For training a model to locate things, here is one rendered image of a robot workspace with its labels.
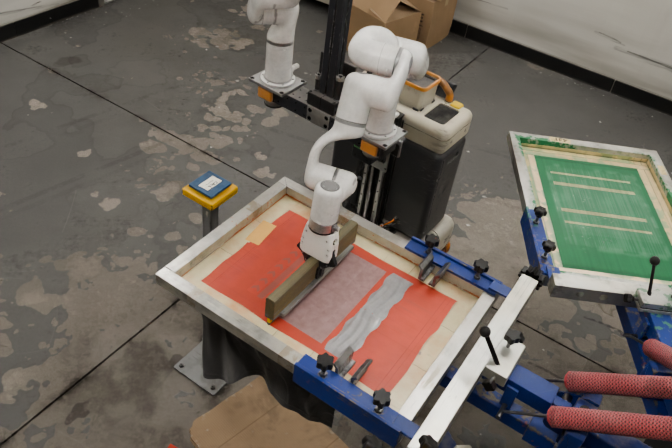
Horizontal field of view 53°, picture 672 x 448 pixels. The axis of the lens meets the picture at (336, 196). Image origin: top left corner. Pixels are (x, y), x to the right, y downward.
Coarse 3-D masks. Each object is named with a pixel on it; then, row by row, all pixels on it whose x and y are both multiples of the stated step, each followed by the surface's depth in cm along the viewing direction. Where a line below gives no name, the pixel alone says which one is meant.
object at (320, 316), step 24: (240, 264) 197; (264, 264) 198; (216, 288) 189; (240, 288) 190; (264, 312) 184; (312, 312) 186; (336, 312) 187; (312, 336) 179; (384, 336) 182; (408, 336) 183; (360, 360) 175; (384, 360) 176; (408, 360) 177; (384, 384) 170
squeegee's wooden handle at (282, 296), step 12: (348, 228) 199; (348, 240) 201; (312, 264) 186; (300, 276) 182; (312, 276) 188; (276, 288) 178; (288, 288) 178; (300, 288) 185; (276, 300) 175; (288, 300) 181; (276, 312) 178
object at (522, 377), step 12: (516, 372) 167; (528, 372) 167; (516, 384) 164; (528, 384) 164; (540, 384) 165; (552, 384) 165; (516, 396) 166; (528, 396) 164; (540, 396) 162; (552, 396) 163; (540, 408) 164
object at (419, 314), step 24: (288, 216) 215; (264, 240) 206; (288, 240) 207; (360, 264) 202; (384, 264) 203; (336, 288) 194; (360, 288) 195; (408, 288) 197; (432, 288) 198; (408, 312) 190; (432, 312) 191
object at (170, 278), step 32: (288, 192) 222; (224, 224) 204; (192, 256) 192; (416, 256) 203; (192, 288) 183; (224, 320) 176; (480, 320) 186; (288, 352) 170; (448, 352) 176; (416, 416) 163
